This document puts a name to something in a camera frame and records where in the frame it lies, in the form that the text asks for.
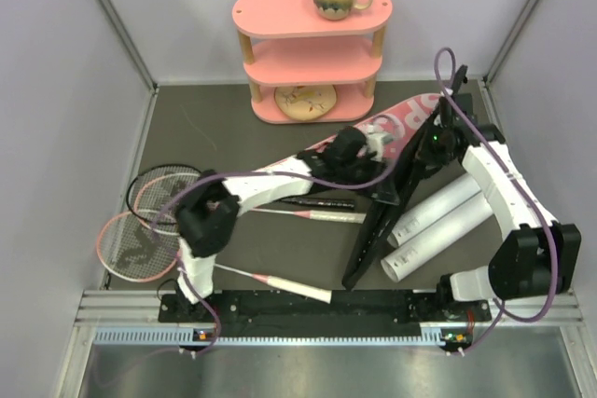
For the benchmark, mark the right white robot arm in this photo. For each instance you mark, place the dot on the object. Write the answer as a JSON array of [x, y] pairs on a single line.
[[537, 255]]

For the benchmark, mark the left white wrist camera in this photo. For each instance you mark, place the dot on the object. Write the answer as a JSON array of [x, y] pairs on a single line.
[[377, 142]]

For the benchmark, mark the white shuttlecock tube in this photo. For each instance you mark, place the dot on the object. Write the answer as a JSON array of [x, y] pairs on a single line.
[[430, 210], [432, 241]]

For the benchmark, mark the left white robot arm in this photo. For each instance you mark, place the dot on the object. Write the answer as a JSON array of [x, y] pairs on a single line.
[[206, 215]]

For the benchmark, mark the pink badminton racket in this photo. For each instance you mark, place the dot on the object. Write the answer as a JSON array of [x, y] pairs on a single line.
[[129, 248]]

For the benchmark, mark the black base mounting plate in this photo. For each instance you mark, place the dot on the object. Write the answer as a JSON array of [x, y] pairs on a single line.
[[350, 313]]

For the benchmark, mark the black Crossway racket bag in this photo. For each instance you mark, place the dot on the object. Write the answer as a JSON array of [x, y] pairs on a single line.
[[381, 218]]

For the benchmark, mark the pink three-tier shelf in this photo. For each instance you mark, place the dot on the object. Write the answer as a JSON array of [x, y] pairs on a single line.
[[288, 43]]

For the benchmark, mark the black badminton racket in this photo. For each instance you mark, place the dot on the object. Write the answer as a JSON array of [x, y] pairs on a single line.
[[304, 203]]

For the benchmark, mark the pink racket bag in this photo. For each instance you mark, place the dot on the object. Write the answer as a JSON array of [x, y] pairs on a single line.
[[402, 120]]

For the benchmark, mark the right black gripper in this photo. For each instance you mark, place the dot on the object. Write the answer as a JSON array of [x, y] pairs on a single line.
[[423, 155]]

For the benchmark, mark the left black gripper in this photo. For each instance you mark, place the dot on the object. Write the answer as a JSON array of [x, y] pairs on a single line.
[[372, 166]]

